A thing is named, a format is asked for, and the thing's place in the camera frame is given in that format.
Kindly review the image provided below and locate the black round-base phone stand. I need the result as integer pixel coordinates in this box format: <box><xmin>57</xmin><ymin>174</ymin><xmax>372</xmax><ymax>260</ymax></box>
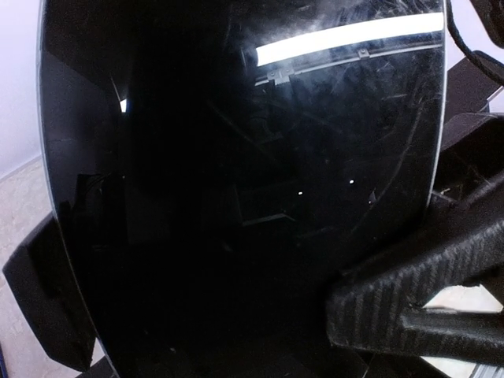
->
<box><xmin>2</xmin><ymin>58</ymin><xmax>504</xmax><ymax>378</ymax></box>

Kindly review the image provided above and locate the black smartphone silver edge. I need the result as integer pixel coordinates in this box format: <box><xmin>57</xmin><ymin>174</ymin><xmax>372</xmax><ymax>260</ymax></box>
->
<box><xmin>39</xmin><ymin>1</ymin><xmax>445</xmax><ymax>377</ymax></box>

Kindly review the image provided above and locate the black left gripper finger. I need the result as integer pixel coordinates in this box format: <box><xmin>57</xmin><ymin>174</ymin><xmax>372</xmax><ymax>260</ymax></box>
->
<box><xmin>325</xmin><ymin>217</ymin><xmax>503</xmax><ymax>362</ymax></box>

